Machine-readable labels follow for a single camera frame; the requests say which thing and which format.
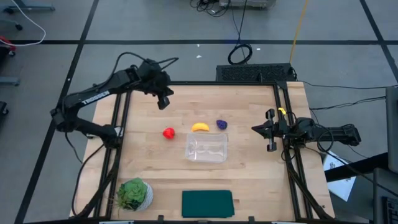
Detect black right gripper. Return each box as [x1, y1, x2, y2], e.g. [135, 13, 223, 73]
[251, 108, 280, 152]

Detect grey desk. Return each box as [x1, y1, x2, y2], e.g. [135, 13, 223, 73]
[372, 167, 398, 224]

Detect white paper sheet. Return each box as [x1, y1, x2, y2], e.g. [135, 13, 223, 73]
[322, 150, 357, 202]

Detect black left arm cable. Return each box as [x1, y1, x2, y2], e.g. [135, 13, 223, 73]
[93, 51, 180, 90]

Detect red toy fruit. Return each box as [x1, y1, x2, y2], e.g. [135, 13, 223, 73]
[162, 127, 176, 140]

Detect white floor cable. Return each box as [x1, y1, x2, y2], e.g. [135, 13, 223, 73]
[0, 0, 47, 47]

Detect black perforated computer case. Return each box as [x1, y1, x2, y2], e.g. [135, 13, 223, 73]
[215, 63, 295, 83]

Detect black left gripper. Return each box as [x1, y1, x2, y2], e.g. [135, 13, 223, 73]
[136, 58, 175, 100]

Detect black keyboard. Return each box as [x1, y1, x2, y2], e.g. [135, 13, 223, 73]
[381, 195, 398, 224]

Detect red floor item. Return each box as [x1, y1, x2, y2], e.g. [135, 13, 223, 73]
[0, 35, 17, 53]

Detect grey cabinet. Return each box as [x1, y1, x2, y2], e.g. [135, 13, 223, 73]
[385, 85, 398, 174]

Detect black tangled floor cables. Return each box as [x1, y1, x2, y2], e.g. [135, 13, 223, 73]
[189, 0, 233, 18]

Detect yellow toy banana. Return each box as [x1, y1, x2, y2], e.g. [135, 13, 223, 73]
[191, 122, 210, 133]

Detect dark green folded cloth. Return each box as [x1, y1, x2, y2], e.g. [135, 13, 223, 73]
[181, 190, 235, 218]

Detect green succulent in white pot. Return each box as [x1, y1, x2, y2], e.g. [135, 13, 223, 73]
[115, 177, 154, 212]

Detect black coiled hanging cable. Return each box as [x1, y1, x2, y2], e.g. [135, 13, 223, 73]
[227, 0, 254, 66]

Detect black beam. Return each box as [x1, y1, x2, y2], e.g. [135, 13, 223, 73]
[325, 152, 389, 184]

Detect grey table foot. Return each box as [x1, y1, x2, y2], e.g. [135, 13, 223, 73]
[0, 76, 21, 87]
[2, 0, 56, 14]

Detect clear plastic tupperware container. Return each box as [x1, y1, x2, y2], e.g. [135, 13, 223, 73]
[185, 132, 229, 164]

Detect black floor cable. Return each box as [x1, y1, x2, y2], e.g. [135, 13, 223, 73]
[309, 95, 387, 111]

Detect grey equipment box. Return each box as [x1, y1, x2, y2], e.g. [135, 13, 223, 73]
[218, 0, 277, 9]

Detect grey chair caster leg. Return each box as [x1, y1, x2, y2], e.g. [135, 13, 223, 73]
[0, 19, 24, 31]

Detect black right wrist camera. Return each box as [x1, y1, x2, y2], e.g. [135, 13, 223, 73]
[276, 119, 292, 138]

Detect yellow hanging cable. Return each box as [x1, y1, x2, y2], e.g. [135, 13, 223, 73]
[289, 0, 310, 65]

